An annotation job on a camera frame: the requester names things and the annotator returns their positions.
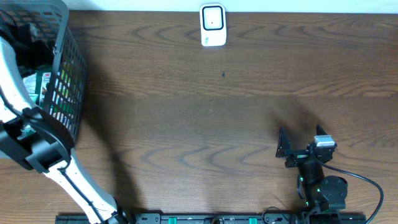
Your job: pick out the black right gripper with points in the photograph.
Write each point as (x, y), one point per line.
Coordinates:
(284, 150)

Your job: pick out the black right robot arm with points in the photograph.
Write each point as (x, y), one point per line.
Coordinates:
(325, 195)

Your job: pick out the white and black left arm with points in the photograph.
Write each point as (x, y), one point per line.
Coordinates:
(42, 138)

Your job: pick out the white barcode scanner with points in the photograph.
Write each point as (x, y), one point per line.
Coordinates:
(213, 25)

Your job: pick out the green 3M package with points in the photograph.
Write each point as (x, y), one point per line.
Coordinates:
(36, 85)

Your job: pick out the dark grey plastic mesh basket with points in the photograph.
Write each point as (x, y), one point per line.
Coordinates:
(64, 98)

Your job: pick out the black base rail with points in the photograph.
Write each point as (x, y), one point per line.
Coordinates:
(270, 218)

